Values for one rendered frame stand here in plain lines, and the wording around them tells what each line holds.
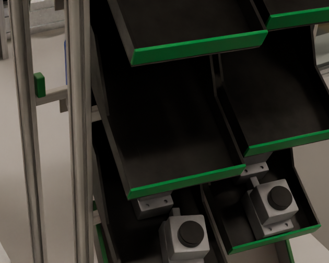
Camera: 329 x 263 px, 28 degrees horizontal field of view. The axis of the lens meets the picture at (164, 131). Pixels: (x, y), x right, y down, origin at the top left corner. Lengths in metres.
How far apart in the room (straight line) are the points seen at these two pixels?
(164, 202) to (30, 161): 0.23
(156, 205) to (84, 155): 0.11
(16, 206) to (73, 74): 0.75
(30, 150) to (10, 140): 0.64
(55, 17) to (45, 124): 0.50
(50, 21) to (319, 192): 0.96
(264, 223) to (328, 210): 1.30
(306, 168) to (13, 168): 0.84
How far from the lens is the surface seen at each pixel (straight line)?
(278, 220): 0.85
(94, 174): 0.81
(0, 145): 1.57
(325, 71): 1.89
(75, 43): 0.67
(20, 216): 1.38
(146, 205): 0.81
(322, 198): 2.06
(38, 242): 1.06
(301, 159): 1.86
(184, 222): 0.76
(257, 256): 1.01
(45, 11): 2.01
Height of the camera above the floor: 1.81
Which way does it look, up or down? 36 degrees down
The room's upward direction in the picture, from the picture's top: 4 degrees clockwise
